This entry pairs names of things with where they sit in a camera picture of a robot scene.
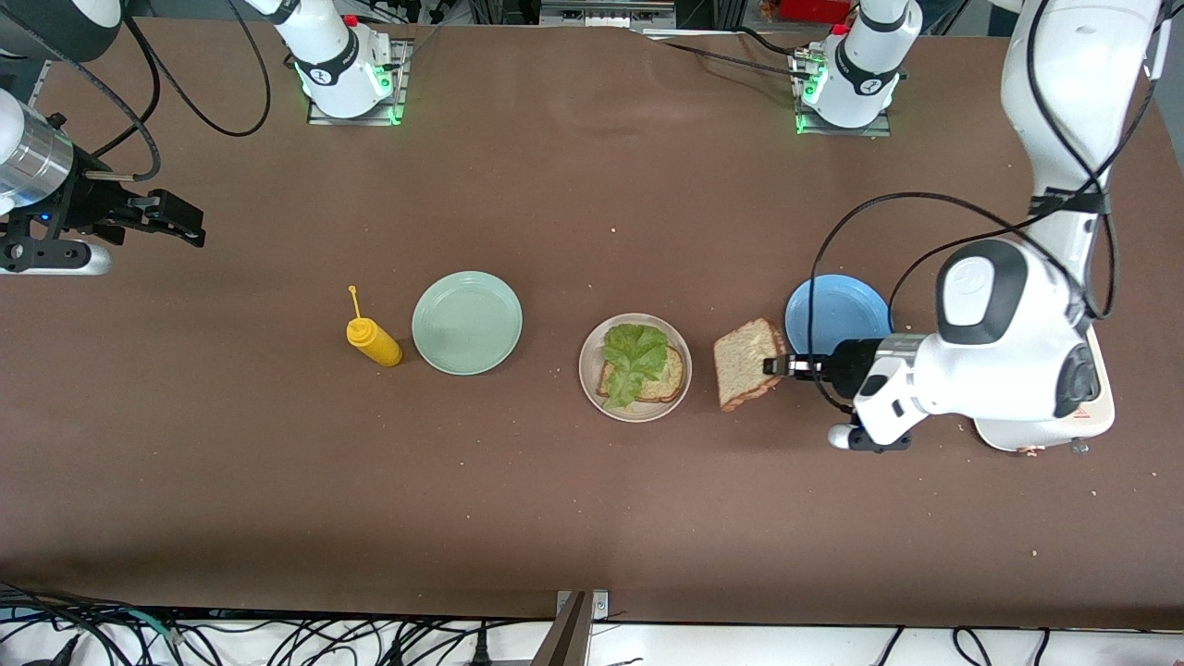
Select brown bread slice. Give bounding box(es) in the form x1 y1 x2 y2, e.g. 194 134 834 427
713 318 789 413
597 345 686 404

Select green lettuce leaf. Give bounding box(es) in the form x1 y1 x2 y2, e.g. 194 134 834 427
601 323 670 411

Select beige plate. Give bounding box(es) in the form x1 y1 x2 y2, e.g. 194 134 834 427
579 314 693 424

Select yellow mustard squeeze bottle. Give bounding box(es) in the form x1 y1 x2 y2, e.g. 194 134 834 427
346 285 404 368

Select blue plate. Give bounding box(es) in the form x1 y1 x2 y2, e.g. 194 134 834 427
784 274 896 358

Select pale green plate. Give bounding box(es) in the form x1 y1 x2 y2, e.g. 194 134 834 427
412 270 524 376

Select white toaster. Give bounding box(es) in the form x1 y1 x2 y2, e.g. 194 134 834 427
971 324 1116 456

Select red box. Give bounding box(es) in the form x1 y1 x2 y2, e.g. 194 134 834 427
760 0 852 24

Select grey metal beam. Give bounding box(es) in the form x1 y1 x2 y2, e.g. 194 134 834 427
530 592 593 666

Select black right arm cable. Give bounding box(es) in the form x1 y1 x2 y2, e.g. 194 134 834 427
0 0 273 183

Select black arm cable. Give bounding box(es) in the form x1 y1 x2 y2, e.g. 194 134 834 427
0 0 273 183
807 0 1166 413

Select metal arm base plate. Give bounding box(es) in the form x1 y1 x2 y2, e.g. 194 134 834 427
307 37 410 126
795 51 892 138

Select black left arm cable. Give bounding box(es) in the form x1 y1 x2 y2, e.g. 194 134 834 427
807 0 1166 413

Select silver corner bracket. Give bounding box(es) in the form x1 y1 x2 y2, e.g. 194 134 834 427
555 590 610 623

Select thin black table cable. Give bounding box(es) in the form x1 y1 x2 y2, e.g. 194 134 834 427
638 26 815 80

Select grey metal frame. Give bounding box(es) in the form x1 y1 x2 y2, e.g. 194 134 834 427
539 0 678 31

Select tangled black floor cables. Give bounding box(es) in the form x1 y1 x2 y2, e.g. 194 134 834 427
0 581 519 666

